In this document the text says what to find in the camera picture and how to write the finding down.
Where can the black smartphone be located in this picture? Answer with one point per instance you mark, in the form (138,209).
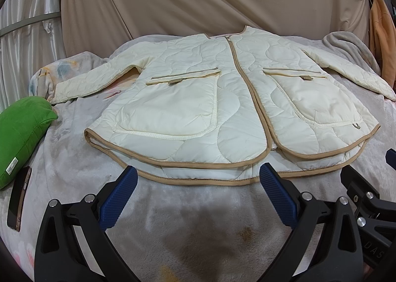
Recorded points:
(16,201)

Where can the silver satin curtain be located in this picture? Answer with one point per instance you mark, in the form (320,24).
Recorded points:
(34,40)

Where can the orange hanging garment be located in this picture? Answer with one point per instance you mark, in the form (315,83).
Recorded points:
(382,40)

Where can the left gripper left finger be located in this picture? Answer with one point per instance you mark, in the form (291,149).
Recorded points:
(58,254)

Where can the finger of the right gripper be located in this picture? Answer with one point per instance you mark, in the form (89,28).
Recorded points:
(390,157)
(356,185)

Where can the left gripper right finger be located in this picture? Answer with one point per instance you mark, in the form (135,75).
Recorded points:
(338,255)

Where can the grey floral fleece blanket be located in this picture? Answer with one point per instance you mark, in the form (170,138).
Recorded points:
(186,233)

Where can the green pillow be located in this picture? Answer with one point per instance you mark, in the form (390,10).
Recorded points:
(23,124)

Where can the cream quilted jacket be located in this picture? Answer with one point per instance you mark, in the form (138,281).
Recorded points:
(211,110)

